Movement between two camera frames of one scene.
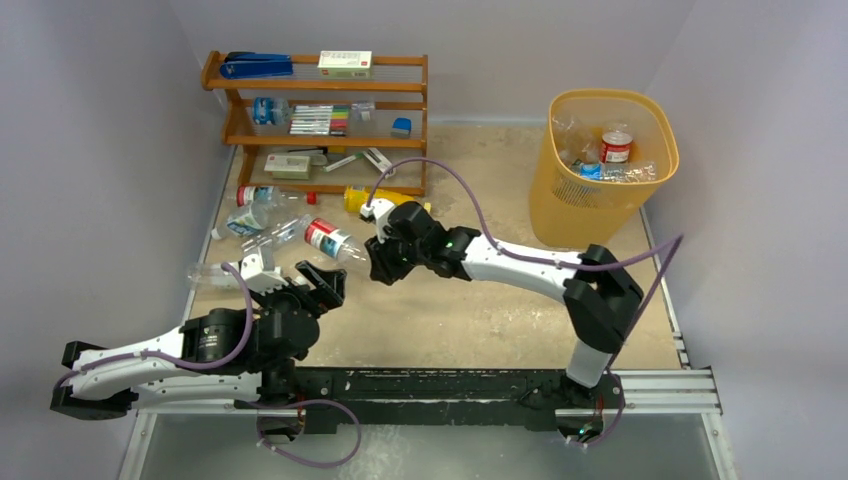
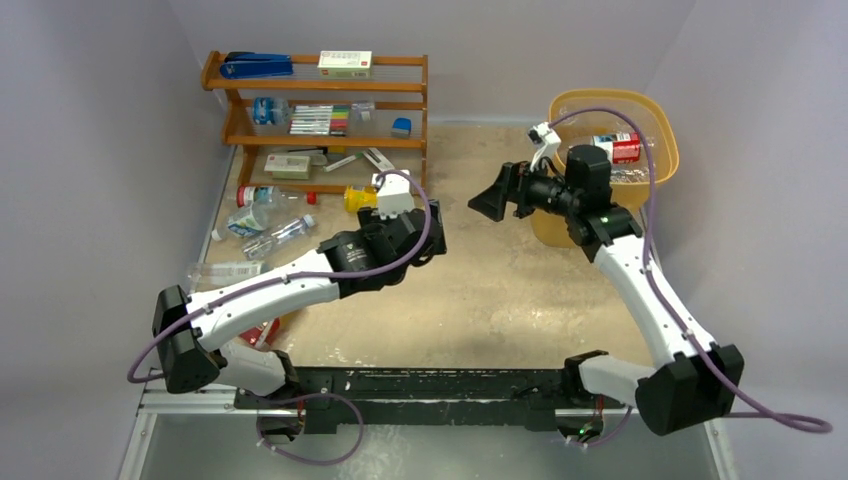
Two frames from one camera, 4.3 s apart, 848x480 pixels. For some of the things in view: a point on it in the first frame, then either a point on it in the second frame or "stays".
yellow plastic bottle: x=356 y=197 stays
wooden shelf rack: x=322 y=122 stays
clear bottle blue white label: x=242 y=224 stays
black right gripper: x=385 y=253 → x=518 y=190
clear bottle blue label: x=622 y=172 stays
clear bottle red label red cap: x=328 y=238 → x=622 y=148
